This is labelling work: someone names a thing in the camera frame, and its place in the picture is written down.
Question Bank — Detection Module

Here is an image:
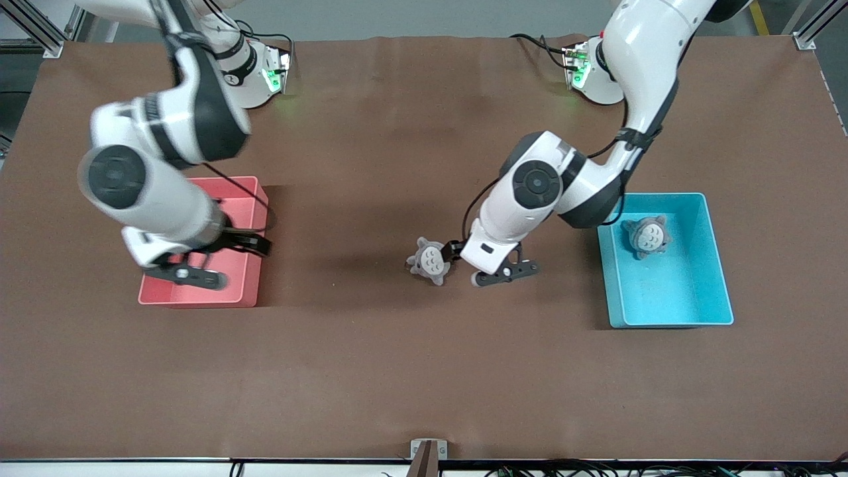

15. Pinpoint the aluminium frame profile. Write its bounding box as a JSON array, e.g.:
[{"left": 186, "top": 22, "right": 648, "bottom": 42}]
[
  {"left": 0, "top": 0, "right": 83, "bottom": 59},
  {"left": 792, "top": 0, "right": 848, "bottom": 52}
]

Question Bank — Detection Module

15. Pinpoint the black base power cable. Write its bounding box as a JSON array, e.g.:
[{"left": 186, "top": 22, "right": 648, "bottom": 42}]
[
  {"left": 509, "top": 32, "right": 570, "bottom": 70},
  {"left": 235, "top": 20, "right": 295, "bottom": 74}
]

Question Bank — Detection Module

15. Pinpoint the grey metal mount bracket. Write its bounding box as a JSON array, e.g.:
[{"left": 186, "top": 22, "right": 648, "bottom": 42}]
[{"left": 409, "top": 439, "right": 449, "bottom": 477}]

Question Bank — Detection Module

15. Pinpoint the blue plastic box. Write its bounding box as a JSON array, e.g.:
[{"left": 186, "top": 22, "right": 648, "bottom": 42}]
[{"left": 595, "top": 192, "right": 735, "bottom": 329}]

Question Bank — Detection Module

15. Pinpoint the brown table cover sheet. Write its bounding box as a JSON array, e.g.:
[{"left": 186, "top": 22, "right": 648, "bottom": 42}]
[{"left": 0, "top": 33, "right": 848, "bottom": 462}]

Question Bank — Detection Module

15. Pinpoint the pink plastic box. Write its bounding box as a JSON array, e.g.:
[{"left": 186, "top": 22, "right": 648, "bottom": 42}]
[{"left": 138, "top": 176, "right": 270, "bottom": 309}]

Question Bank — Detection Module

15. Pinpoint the grey plush toy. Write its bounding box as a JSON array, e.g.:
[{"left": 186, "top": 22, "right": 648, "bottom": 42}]
[
  {"left": 406, "top": 237, "right": 452, "bottom": 287},
  {"left": 621, "top": 215, "right": 672, "bottom": 260}
]

